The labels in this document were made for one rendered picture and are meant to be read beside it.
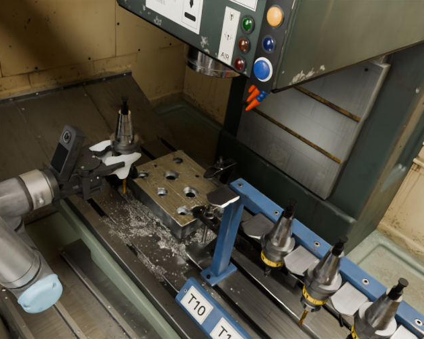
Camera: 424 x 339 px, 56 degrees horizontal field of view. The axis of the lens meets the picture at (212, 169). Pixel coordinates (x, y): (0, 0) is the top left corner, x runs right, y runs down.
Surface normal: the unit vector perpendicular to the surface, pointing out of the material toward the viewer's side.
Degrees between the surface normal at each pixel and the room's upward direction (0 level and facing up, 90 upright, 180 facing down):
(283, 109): 90
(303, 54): 90
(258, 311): 0
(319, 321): 0
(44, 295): 90
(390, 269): 0
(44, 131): 26
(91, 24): 90
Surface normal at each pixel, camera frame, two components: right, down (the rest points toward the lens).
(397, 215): -0.73, 0.33
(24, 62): 0.67, 0.53
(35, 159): 0.41, -0.51
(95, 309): 0.05, -0.85
